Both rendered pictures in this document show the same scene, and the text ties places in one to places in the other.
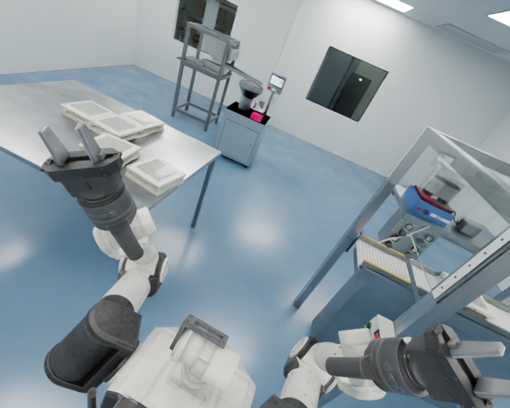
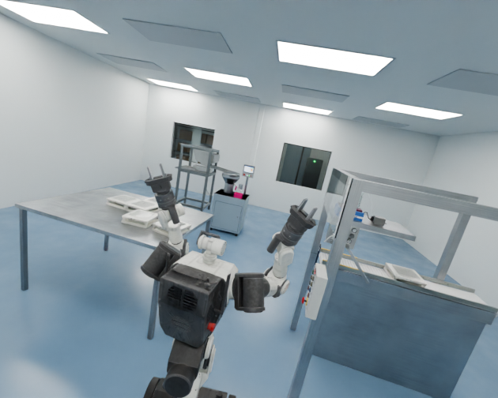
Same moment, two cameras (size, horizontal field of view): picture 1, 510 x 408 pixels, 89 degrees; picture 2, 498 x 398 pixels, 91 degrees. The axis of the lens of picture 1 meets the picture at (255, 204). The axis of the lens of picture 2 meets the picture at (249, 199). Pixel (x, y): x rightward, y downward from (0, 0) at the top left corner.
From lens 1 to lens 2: 0.77 m
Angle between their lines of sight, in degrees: 21
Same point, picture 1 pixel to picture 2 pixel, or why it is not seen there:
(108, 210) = (167, 197)
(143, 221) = (179, 207)
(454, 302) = (342, 234)
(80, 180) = (158, 185)
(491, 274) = (348, 211)
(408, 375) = (290, 228)
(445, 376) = (296, 218)
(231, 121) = (220, 202)
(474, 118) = (407, 171)
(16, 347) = (72, 373)
